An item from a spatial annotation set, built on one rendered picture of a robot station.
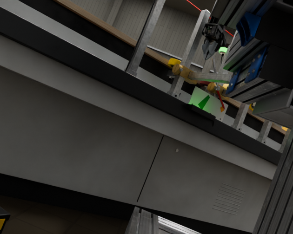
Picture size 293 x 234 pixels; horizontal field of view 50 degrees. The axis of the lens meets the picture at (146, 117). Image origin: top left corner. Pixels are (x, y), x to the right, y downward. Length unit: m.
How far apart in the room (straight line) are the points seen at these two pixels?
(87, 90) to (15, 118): 0.35
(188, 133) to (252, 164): 0.58
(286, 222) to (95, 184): 1.09
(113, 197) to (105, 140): 0.32
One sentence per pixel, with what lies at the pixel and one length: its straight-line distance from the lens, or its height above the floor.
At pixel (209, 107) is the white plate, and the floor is 0.74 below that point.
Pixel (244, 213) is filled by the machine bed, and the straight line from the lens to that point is 2.49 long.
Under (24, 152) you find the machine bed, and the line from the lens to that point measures 1.50.
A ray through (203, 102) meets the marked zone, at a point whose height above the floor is 0.74.
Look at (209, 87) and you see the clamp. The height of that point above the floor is 0.84.
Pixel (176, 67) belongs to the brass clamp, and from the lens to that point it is 1.53.
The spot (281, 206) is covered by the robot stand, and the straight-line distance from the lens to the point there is 0.82.
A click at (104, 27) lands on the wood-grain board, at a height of 0.88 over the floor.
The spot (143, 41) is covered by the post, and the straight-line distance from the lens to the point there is 1.41.
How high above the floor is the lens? 0.48
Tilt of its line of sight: 3 degrees up
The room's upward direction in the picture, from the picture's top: 22 degrees clockwise
